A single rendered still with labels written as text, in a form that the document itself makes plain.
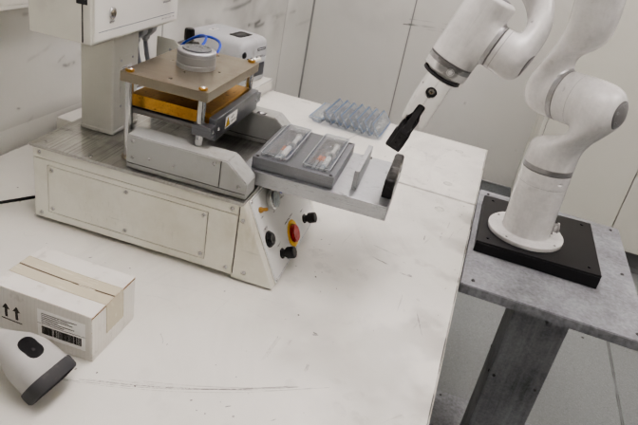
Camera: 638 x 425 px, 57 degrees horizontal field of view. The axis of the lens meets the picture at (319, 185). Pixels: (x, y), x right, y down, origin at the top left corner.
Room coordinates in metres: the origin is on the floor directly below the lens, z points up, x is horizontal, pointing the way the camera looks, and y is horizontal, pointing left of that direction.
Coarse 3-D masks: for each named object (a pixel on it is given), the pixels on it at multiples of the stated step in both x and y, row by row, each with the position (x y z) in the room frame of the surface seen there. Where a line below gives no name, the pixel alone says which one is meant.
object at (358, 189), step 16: (352, 160) 1.16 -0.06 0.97; (368, 160) 1.14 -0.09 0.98; (384, 160) 1.19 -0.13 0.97; (256, 176) 1.02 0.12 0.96; (272, 176) 1.01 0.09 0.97; (352, 176) 1.08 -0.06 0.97; (368, 176) 1.09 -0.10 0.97; (384, 176) 1.11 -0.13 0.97; (288, 192) 1.01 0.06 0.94; (304, 192) 1.00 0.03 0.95; (320, 192) 0.99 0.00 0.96; (336, 192) 0.99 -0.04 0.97; (352, 192) 1.01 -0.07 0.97; (368, 192) 1.02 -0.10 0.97; (352, 208) 0.98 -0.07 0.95; (368, 208) 0.98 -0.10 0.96; (384, 208) 0.97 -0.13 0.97
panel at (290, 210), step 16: (256, 192) 1.02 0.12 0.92; (256, 208) 1.00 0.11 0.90; (288, 208) 1.13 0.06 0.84; (304, 208) 1.22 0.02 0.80; (256, 224) 0.97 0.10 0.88; (272, 224) 1.04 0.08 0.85; (288, 224) 1.10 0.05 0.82; (304, 224) 1.19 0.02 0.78; (288, 240) 1.08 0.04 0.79; (272, 256) 0.99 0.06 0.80; (272, 272) 0.97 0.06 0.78
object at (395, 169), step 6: (396, 156) 1.14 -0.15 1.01; (402, 156) 1.14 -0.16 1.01; (396, 162) 1.10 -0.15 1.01; (402, 162) 1.11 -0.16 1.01; (390, 168) 1.07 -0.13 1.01; (396, 168) 1.07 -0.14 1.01; (390, 174) 1.04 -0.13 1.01; (396, 174) 1.04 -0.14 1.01; (390, 180) 1.01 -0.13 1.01; (396, 180) 1.04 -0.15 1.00; (384, 186) 1.01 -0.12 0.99; (390, 186) 1.01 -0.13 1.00; (384, 192) 1.01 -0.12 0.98; (390, 192) 1.01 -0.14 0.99; (390, 198) 1.01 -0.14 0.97
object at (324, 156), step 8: (328, 136) 1.19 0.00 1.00; (336, 136) 1.20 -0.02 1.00; (320, 144) 1.13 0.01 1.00; (328, 144) 1.14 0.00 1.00; (336, 144) 1.15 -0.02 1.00; (344, 144) 1.16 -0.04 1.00; (312, 152) 1.08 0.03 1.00; (320, 152) 1.09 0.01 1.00; (328, 152) 1.10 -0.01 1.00; (336, 152) 1.11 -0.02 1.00; (312, 160) 1.04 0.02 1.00; (320, 160) 1.05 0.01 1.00; (328, 160) 1.06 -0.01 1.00; (328, 168) 1.02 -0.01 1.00
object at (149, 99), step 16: (144, 96) 1.07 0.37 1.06; (160, 96) 1.09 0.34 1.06; (176, 96) 1.10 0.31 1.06; (224, 96) 1.16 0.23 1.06; (240, 96) 1.20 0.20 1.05; (144, 112) 1.07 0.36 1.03; (160, 112) 1.06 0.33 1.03; (176, 112) 1.06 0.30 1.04; (192, 112) 1.05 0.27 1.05; (208, 112) 1.05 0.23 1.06
